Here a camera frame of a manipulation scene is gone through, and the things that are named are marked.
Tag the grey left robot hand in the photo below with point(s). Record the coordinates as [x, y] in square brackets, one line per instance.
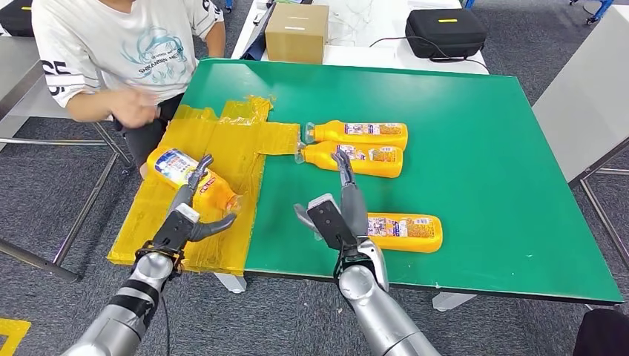
[211, 228]

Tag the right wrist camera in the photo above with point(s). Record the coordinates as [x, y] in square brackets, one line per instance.
[327, 221]

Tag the yellow taped mat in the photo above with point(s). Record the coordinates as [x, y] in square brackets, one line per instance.
[231, 147]

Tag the black seat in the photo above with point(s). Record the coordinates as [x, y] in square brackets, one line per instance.
[604, 336]

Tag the person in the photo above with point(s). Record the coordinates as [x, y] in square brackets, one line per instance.
[123, 44]

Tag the grey table metal legs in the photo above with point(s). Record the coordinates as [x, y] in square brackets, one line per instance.
[589, 98]

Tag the white table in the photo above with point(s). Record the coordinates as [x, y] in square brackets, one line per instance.
[363, 54]

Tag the blue wheeled frame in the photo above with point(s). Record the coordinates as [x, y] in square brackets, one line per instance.
[603, 9]

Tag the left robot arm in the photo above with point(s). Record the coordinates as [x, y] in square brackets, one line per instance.
[147, 272]

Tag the black case yellow label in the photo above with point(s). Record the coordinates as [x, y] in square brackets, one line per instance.
[17, 22]
[444, 37]

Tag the person's right forearm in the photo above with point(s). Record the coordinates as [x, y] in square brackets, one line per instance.
[91, 108]

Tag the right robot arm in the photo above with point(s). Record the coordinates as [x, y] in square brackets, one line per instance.
[378, 314]

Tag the person's left forearm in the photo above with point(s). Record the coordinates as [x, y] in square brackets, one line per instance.
[216, 41]

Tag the person's right hand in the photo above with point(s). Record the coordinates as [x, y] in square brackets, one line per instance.
[135, 108]

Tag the orange detergent bottle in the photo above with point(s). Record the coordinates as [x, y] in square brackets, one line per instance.
[383, 164]
[167, 169]
[334, 132]
[408, 236]

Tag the brown cardboard box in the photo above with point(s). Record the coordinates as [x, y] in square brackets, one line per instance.
[297, 34]

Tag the steel table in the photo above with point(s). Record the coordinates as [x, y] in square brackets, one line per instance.
[19, 69]

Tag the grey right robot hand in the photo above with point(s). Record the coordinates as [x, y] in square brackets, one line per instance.
[356, 216]

